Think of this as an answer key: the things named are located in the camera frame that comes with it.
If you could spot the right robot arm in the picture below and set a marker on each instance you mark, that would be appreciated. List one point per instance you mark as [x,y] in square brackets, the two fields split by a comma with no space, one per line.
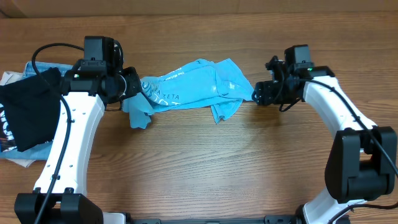
[361,165]

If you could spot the light blue printed t-shirt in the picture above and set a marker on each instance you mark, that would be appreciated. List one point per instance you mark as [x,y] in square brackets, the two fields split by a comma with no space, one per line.
[201,83]

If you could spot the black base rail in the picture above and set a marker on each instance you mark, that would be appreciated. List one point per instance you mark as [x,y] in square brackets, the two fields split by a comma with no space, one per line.
[268,219]

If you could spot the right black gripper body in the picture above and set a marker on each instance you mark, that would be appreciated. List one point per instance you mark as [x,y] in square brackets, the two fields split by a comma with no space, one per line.
[277,94]

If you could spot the folded beige garment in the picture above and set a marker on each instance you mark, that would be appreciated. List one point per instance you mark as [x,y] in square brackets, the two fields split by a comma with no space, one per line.
[7,78]

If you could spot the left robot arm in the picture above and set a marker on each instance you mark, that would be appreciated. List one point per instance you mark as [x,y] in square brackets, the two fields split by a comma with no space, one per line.
[59,194]

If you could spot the folded black garment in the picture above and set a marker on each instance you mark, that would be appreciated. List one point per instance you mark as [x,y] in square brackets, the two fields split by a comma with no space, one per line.
[31,109]

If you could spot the folded blue jeans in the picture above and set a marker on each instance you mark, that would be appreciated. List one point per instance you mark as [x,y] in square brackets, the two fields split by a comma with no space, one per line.
[41,151]

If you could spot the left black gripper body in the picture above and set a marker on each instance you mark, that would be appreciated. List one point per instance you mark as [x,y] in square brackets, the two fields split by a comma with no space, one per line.
[132,85]

